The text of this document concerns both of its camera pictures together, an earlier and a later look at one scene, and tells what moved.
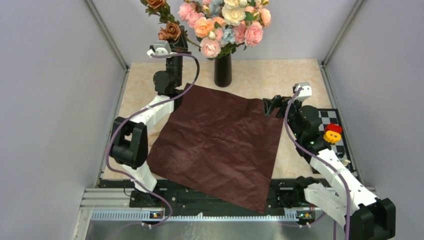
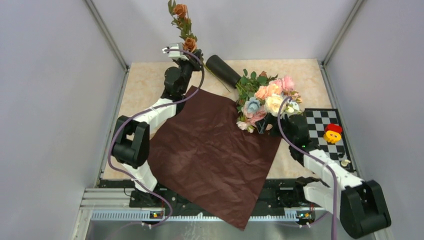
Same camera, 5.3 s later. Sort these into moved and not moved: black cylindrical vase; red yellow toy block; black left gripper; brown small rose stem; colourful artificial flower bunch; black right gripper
Moved: black right gripper; black left gripper; brown small rose stem; colourful artificial flower bunch; black cylindrical vase
Not moved: red yellow toy block
